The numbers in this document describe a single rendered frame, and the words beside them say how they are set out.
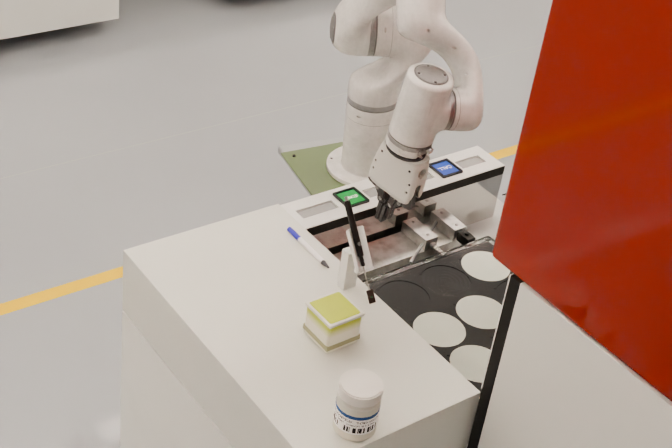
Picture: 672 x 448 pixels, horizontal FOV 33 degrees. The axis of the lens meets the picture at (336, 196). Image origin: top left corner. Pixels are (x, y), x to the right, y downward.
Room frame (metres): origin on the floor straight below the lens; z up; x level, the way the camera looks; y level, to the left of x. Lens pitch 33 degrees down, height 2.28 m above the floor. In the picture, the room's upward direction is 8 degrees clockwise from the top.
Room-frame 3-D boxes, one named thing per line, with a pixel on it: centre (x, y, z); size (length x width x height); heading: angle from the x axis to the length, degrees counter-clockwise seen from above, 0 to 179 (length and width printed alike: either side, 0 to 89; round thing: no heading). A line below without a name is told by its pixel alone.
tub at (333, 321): (1.54, -0.02, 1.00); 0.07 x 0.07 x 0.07; 41
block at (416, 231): (2.00, -0.19, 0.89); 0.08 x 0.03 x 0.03; 40
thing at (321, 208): (2.08, -0.13, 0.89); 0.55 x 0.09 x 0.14; 130
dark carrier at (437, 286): (1.76, -0.31, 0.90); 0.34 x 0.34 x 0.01; 40
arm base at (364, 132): (2.33, -0.06, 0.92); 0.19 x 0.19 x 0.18
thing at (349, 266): (1.68, -0.05, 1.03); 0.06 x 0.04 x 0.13; 40
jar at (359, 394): (1.34, -0.08, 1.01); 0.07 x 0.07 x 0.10
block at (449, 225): (2.05, -0.25, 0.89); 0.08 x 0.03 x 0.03; 40
